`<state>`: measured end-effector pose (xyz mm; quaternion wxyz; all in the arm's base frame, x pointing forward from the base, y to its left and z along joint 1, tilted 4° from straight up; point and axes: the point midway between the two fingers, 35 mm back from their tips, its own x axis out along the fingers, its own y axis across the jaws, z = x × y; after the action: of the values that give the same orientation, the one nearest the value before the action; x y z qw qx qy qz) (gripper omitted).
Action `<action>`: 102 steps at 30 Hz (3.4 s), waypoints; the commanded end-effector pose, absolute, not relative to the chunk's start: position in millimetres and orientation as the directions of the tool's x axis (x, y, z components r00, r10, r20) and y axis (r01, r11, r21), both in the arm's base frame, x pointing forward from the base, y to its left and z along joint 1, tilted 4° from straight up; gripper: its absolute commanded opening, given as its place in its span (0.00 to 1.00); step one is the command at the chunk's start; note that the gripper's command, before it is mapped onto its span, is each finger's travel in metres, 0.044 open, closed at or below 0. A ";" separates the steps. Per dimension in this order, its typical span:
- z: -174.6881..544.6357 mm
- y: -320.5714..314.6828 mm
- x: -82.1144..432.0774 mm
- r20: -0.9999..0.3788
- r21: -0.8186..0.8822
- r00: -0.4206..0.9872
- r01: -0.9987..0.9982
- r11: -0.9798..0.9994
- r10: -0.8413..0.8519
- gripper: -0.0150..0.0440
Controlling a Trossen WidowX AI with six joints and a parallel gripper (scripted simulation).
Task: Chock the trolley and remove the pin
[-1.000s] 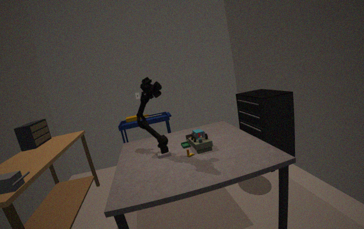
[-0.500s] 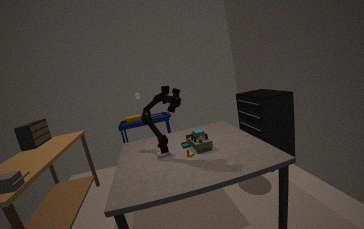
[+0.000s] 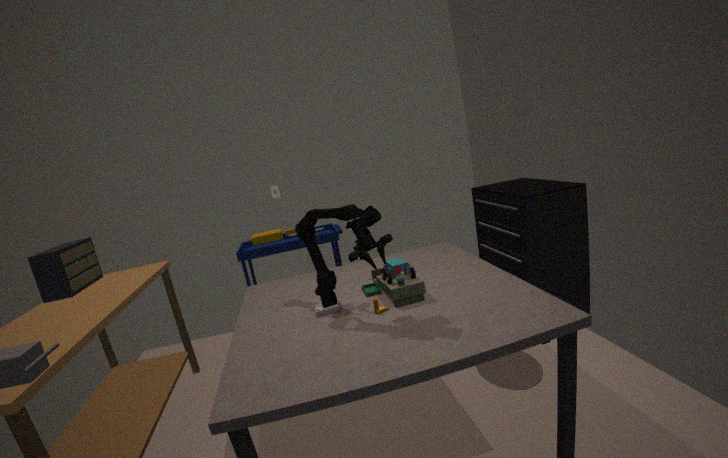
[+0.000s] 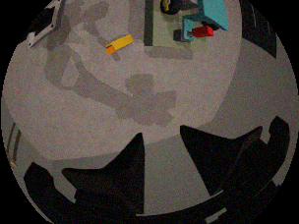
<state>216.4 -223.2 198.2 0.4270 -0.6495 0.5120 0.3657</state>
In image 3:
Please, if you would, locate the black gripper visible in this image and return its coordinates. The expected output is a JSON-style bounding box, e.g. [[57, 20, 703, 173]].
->
[[348, 229, 393, 269]]

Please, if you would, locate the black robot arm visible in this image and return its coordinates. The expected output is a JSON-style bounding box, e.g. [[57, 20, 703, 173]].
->
[[295, 204, 381, 308]]

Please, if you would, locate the yellow wheel chock with orange handle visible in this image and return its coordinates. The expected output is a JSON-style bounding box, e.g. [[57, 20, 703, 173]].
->
[[373, 299, 390, 314]]

